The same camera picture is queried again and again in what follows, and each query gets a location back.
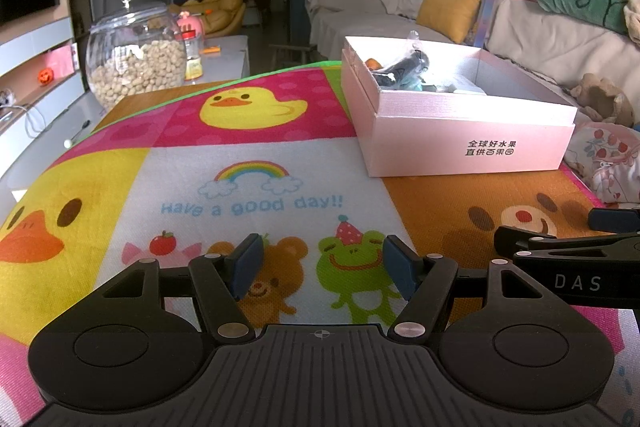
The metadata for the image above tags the iridescent gift bag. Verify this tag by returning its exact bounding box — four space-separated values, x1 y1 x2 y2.
467 0 506 48

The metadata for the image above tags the pink pig toy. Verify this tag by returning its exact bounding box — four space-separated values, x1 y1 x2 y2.
176 11 205 38

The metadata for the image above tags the plastic bag with black item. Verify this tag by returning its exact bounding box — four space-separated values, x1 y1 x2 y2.
372 30 432 88

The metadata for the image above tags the glass jar of nuts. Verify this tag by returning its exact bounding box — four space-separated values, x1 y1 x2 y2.
86 0 188 112

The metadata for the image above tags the white power cable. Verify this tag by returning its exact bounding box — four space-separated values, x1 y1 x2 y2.
0 89 46 140

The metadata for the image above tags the floral blanket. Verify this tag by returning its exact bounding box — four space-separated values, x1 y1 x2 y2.
565 122 640 205

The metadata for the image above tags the wooden table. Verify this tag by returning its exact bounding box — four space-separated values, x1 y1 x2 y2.
95 79 236 128

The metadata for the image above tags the cartoon printed mat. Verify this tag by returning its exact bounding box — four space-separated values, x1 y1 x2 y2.
0 61 640 427

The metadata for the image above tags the beige sofa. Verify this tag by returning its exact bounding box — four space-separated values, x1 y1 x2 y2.
302 0 640 142

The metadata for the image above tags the beige plush toy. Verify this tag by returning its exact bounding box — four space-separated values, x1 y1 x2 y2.
622 0 640 42

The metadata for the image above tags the white coffee table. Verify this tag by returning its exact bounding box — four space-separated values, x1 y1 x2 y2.
0 34 251 188

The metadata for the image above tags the brown plush toy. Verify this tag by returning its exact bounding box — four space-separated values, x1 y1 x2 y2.
570 73 637 128

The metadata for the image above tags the yellow cushion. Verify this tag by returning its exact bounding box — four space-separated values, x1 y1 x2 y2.
416 0 482 44

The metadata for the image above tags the pink cardboard box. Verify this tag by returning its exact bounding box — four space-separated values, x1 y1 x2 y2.
341 35 578 178

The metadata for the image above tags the dark wooden stool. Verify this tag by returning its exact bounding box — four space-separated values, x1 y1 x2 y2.
270 43 318 70

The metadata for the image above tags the small red-lidded jar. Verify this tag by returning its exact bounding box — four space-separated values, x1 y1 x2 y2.
181 29 206 81

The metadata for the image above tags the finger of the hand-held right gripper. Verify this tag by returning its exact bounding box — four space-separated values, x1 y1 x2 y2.
587 207 640 232
494 226 640 265

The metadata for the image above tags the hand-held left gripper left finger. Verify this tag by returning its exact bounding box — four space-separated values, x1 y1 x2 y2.
90 233 266 344

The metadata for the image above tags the white television cabinet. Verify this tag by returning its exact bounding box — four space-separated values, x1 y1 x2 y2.
0 17 86 148

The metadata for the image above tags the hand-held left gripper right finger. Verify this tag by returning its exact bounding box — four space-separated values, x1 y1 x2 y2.
382 234 557 344

